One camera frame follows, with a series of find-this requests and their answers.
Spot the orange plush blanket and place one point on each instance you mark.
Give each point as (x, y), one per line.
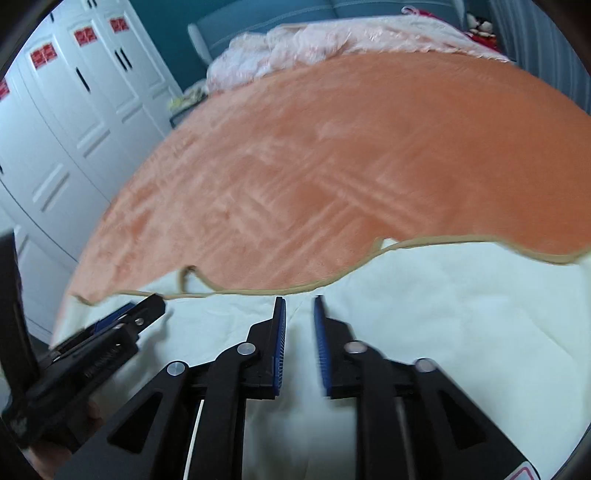
(323, 184)

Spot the grey-blue curtain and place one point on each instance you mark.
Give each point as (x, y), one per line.
(545, 46)

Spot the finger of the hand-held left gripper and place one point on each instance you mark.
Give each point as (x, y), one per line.
(150, 308)
(111, 317)

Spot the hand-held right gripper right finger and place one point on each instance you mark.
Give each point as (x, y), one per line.
(322, 350)

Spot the red paper door sticker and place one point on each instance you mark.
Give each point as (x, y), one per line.
(44, 54)
(2, 88)
(85, 35)
(118, 24)

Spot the cream quilted jacket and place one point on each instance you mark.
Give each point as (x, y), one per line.
(461, 323)

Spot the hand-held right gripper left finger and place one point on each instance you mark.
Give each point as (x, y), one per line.
(280, 346)

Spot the plush doll in red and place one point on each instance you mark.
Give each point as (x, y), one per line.
(480, 25)

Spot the teal padded headboard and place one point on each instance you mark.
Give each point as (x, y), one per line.
(258, 27)

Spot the pink floral quilt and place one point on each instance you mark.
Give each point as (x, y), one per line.
(300, 50)

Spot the person's left hand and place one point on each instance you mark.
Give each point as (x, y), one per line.
(46, 459)

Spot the red cloth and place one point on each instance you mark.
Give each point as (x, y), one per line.
(487, 44)

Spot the white wardrobe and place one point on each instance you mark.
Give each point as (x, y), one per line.
(69, 138)

